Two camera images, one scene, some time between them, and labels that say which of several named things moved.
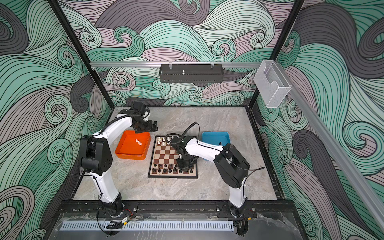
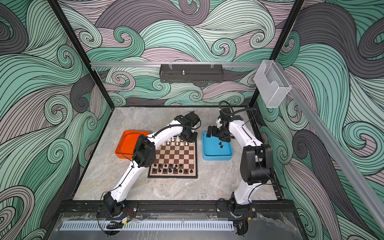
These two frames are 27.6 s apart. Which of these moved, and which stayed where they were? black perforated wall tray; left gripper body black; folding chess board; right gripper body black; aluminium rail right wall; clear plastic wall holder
Moved: left gripper body black; right gripper body black
Stayed: folding chess board; black perforated wall tray; clear plastic wall holder; aluminium rail right wall
